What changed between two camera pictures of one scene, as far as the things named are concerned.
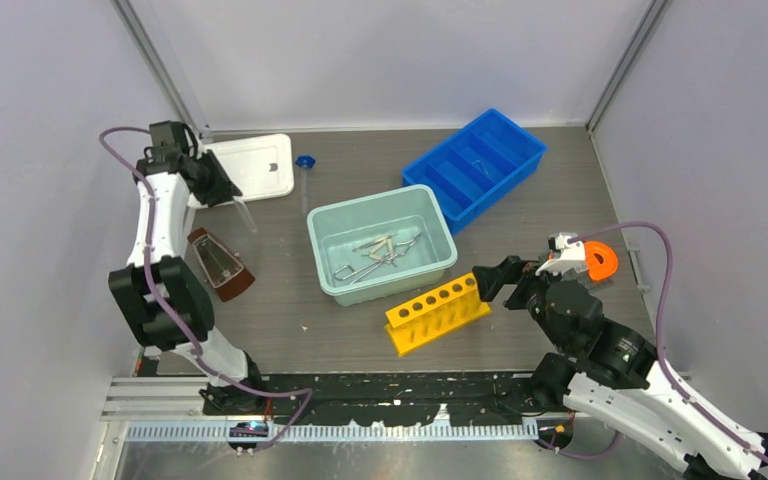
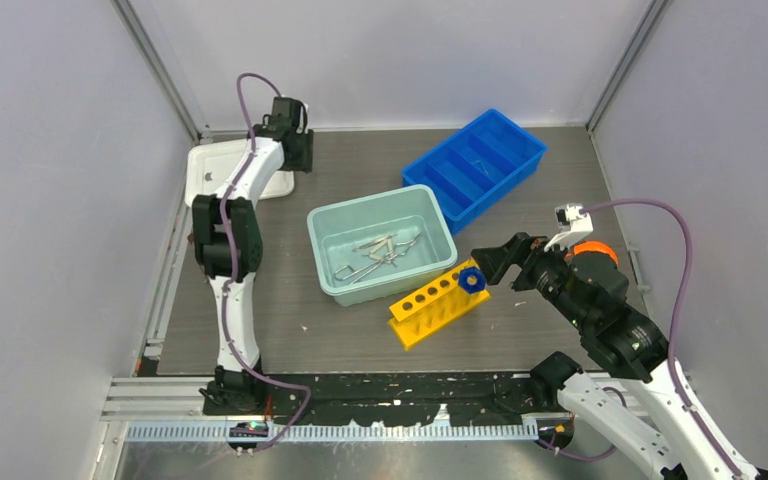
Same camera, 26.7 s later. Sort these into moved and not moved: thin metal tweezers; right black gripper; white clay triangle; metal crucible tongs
Moved: right black gripper
Not moved: metal crucible tongs; thin metal tweezers; white clay triangle
